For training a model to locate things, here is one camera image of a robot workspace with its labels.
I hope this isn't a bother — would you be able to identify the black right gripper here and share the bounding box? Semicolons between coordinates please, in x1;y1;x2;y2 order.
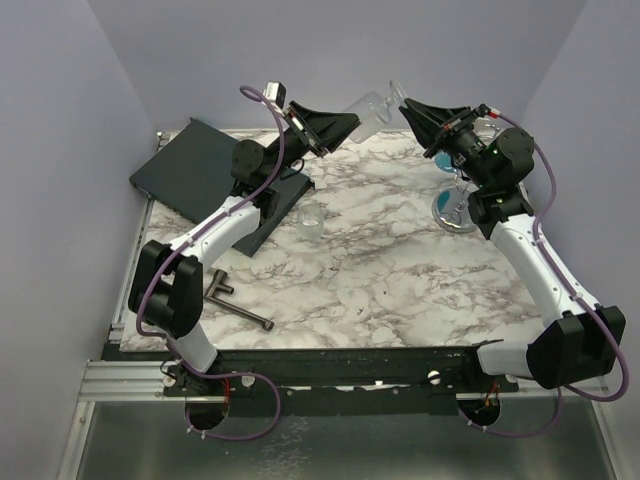
398;104;492;190

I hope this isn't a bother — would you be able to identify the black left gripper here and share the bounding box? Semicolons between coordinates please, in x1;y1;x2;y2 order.
263;101;359;187

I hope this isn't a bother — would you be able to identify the clear ribbed wine glass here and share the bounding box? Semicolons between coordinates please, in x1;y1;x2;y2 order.
297;203;325;242

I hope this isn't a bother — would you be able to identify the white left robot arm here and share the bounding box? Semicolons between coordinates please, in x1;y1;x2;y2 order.
128;102;360;395

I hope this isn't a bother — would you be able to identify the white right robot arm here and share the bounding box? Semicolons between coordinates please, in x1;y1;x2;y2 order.
399;99;626;392

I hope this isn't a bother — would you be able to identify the blue wine glass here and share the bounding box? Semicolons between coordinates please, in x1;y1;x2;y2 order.
434;151;467;218

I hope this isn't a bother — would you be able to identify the chrome wine glass rack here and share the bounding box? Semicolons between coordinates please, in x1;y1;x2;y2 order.
431;154;481;235

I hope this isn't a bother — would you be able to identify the dark grey flat box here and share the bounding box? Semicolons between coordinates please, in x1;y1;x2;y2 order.
130;119;314;257

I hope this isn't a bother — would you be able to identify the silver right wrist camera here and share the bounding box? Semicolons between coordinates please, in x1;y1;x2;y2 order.
473;107;501;145

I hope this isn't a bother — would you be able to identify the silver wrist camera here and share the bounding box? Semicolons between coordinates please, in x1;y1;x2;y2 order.
263;81;287;109
473;107;501;145

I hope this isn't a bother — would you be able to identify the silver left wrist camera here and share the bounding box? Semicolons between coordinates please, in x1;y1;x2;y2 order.
263;81;287;109

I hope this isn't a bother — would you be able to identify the dark metal T-handle tool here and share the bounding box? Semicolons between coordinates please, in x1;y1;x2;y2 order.
203;269;275;332

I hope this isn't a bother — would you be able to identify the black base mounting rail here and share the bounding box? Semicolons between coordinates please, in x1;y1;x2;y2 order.
164;344;521;419

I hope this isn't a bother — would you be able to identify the aluminium extrusion frame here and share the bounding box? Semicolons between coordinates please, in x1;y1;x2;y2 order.
54;130;226;480

